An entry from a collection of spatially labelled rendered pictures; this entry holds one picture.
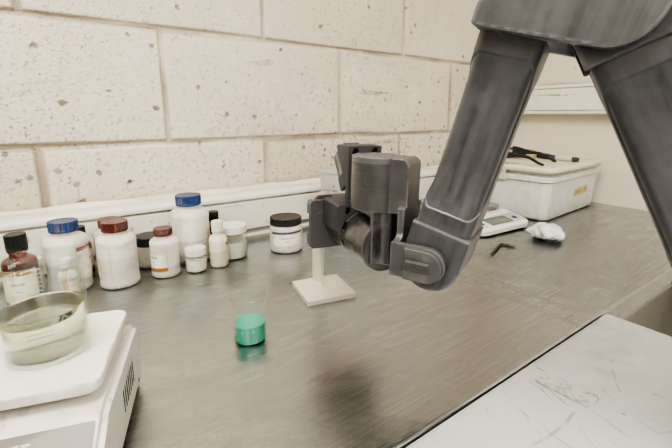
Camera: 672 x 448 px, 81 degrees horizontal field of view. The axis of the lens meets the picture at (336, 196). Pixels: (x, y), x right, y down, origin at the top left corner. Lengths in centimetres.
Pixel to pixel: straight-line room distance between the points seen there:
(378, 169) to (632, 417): 33
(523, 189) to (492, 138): 81
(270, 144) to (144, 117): 28
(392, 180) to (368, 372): 21
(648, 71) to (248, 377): 45
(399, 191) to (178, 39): 64
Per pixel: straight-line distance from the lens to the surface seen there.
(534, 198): 117
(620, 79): 36
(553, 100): 153
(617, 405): 52
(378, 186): 41
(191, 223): 78
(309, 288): 64
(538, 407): 48
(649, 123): 37
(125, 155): 89
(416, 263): 39
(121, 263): 73
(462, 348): 54
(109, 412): 37
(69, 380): 37
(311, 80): 104
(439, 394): 46
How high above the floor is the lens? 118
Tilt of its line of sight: 12 degrees down
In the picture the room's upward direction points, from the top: straight up
